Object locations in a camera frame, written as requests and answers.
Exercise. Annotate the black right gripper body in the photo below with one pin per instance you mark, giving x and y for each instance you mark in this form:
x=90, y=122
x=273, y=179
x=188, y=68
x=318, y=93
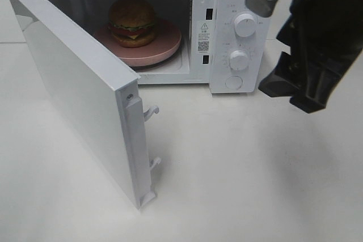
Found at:
x=325, y=38

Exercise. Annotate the round white door release button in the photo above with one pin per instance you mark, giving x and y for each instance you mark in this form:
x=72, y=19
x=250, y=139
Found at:
x=234, y=82

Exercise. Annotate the pink round plate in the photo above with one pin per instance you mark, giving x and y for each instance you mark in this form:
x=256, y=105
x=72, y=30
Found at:
x=165, y=44

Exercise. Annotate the burger with lettuce and tomato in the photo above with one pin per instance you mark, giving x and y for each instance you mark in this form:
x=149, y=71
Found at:
x=132, y=23

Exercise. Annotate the white microwave door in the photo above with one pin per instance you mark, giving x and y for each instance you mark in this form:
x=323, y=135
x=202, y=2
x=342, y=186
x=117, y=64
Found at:
x=93, y=90

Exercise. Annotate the white upper microwave knob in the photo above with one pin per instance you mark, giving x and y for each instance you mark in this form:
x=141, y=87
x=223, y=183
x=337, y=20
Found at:
x=244, y=24

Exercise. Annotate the white lower timer knob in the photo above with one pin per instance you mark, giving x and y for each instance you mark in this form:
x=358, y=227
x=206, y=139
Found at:
x=239, y=60

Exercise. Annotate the white warning label sticker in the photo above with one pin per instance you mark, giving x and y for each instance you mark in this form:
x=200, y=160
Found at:
x=204, y=32

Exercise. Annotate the white microwave oven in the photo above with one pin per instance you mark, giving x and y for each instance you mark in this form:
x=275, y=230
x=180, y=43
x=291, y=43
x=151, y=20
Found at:
x=211, y=68

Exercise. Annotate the glass microwave turntable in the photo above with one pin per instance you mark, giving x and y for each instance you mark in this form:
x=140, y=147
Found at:
x=172, y=63

